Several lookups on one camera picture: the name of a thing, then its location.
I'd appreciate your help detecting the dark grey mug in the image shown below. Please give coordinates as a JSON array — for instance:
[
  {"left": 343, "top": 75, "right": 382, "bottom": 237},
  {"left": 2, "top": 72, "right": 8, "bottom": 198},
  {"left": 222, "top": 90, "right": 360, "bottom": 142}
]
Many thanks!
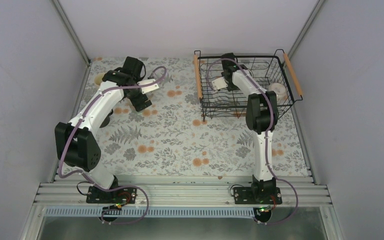
[{"left": 100, "top": 110, "right": 114, "bottom": 128}]

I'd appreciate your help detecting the floral pastel mug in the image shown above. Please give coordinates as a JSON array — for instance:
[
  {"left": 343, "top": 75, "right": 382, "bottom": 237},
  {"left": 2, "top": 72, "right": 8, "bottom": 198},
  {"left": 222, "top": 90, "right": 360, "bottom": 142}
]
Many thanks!
[{"left": 130, "top": 99, "right": 152, "bottom": 113}]

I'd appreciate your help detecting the cream ribbed mug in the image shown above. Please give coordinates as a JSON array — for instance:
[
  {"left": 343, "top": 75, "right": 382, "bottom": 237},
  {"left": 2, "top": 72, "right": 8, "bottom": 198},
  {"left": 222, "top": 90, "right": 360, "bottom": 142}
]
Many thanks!
[{"left": 93, "top": 72, "right": 105, "bottom": 88}]

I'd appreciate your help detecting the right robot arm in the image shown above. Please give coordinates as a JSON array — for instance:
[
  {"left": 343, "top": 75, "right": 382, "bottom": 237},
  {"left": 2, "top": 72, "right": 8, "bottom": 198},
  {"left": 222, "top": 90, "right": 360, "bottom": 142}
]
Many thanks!
[{"left": 221, "top": 53, "right": 278, "bottom": 204}]

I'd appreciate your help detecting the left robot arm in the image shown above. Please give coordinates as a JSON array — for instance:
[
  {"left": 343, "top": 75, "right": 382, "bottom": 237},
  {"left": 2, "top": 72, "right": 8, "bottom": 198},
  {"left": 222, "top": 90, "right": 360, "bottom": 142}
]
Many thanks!
[{"left": 54, "top": 56, "right": 167, "bottom": 203}]

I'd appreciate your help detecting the floral tablecloth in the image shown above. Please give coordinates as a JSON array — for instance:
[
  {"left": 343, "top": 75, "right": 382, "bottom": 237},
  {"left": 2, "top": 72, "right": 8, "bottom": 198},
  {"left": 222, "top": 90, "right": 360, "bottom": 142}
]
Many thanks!
[{"left": 61, "top": 56, "right": 309, "bottom": 177}]

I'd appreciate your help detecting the white mug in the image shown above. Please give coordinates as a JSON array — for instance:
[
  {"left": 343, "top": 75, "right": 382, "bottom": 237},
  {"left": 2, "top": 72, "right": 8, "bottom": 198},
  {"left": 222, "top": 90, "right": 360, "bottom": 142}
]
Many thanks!
[{"left": 268, "top": 82, "right": 288, "bottom": 105}]

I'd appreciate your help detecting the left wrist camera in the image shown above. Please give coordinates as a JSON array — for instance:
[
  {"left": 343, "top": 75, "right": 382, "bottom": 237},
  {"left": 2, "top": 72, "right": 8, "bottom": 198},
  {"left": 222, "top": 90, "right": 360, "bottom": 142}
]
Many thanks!
[{"left": 137, "top": 78, "right": 160, "bottom": 94}]

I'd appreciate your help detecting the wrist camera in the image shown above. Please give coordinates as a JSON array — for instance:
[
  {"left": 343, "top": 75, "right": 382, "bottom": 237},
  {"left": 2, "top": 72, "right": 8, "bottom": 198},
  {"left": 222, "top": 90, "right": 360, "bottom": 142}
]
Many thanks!
[
  {"left": 211, "top": 77, "right": 228, "bottom": 91},
  {"left": 137, "top": 78, "right": 160, "bottom": 94}
]

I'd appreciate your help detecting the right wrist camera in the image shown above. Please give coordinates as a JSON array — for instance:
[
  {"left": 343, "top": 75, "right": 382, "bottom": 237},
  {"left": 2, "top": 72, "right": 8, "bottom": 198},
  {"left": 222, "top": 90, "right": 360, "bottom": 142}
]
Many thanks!
[{"left": 211, "top": 77, "right": 228, "bottom": 91}]

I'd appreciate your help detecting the left wooden rack handle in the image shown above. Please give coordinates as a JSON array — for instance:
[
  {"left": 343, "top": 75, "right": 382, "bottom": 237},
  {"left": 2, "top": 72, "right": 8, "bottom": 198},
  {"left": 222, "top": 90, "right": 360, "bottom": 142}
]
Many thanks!
[{"left": 193, "top": 54, "right": 203, "bottom": 101}]

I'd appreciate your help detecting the wooden rack handle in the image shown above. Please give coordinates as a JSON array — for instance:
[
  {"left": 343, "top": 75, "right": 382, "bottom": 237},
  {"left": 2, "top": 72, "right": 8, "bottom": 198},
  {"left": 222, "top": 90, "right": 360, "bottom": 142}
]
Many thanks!
[
  {"left": 283, "top": 52, "right": 303, "bottom": 97},
  {"left": 193, "top": 54, "right": 203, "bottom": 101}
]

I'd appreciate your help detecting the black wire dish rack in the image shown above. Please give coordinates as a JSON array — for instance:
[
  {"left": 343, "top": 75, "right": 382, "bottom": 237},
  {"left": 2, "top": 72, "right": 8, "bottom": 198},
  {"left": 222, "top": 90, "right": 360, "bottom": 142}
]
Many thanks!
[{"left": 194, "top": 49, "right": 303, "bottom": 119}]

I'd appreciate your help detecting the right wooden rack handle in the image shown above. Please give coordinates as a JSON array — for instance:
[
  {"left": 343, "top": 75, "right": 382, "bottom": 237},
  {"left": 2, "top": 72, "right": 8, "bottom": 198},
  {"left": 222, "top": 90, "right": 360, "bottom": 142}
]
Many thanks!
[{"left": 283, "top": 52, "right": 303, "bottom": 97}]

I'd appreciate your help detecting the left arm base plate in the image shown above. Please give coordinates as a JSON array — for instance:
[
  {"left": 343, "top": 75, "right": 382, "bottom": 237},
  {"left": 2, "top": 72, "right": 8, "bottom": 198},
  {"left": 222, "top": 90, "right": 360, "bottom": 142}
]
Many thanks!
[{"left": 85, "top": 186, "right": 137, "bottom": 205}]

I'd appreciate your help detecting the aluminium rail frame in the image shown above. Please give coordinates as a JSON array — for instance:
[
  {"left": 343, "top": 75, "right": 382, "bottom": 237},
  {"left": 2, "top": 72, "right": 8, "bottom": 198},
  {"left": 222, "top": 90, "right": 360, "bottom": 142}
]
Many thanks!
[{"left": 21, "top": 175, "right": 343, "bottom": 240}]

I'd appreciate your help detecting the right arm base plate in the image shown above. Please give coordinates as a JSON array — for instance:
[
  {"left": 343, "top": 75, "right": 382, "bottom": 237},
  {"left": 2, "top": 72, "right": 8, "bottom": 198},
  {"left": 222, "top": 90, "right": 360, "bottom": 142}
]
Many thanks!
[{"left": 229, "top": 184, "right": 283, "bottom": 205}]

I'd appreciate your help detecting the slotted cable duct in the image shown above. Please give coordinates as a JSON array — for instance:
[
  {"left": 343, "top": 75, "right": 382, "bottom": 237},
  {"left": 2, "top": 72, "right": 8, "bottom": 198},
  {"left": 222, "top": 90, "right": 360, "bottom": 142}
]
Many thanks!
[{"left": 43, "top": 206, "right": 255, "bottom": 219}]

